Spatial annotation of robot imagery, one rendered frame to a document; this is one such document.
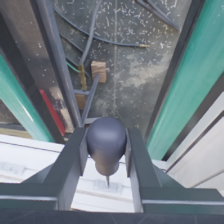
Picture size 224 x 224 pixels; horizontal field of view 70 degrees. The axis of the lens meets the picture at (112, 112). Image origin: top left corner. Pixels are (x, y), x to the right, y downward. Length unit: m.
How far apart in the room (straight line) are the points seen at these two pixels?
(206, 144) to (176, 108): 0.07
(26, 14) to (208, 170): 0.50
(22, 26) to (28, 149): 0.33
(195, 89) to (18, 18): 0.47
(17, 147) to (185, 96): 0.33
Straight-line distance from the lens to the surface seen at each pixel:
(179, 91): 0.17
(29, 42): 0.56
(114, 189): 0.32
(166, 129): 0.23
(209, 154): 0.23
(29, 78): 0.26
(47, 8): 0.52
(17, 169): 0.37
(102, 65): 1.22
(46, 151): 0.36
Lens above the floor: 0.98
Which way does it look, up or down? 36 degrees down
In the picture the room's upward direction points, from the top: 168 degrees counter-clockwise
